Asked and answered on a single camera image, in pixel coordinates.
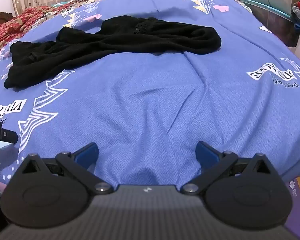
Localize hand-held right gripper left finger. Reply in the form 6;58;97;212
15;142;113;195

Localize blue printed blanket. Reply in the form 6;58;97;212
0;0;300;188

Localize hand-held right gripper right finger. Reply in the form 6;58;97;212
180;141;278;195

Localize glass-topped wooden table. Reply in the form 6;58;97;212
240;0;297;47

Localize purple mat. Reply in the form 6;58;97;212
282;171;300;233

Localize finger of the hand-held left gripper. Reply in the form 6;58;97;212
0;120;19;143

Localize red patterned cloth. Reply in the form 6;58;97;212
0;4;73;63

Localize black pants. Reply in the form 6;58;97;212
4;15;222;89

